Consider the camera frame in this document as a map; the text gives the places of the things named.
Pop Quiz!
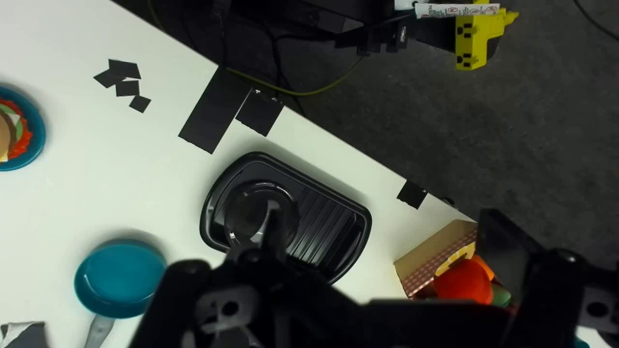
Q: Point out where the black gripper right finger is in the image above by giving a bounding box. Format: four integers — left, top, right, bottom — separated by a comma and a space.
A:
478, 210, 619, 348

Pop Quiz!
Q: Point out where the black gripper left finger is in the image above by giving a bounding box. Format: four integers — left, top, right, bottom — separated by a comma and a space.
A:
128, 206, 306, 348

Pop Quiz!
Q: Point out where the glass pan lid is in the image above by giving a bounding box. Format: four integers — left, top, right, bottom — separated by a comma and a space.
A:
222, 183, 300, 248

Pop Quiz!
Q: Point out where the black plastic tray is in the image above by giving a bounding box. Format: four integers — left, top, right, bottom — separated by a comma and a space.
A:
199, 154, 371, 285

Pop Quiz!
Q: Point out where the blue frying pan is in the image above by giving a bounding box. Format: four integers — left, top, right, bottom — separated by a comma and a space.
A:
74, 241, 166, 348

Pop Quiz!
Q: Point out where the red plush tomato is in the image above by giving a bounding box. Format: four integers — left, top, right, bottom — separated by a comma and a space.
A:
433, 260, 493, 306

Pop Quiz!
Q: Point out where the checkered fruit basket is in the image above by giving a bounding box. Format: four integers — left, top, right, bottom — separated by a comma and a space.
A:
395, 221, 478, 299

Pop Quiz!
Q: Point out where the yellow black clamp tool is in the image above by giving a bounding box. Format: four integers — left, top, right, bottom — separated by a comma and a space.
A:
455, 3, 518, 72

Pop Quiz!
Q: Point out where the blue plate with toy burger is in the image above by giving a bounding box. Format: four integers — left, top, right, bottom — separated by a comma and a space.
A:
0, 86, 46, 173

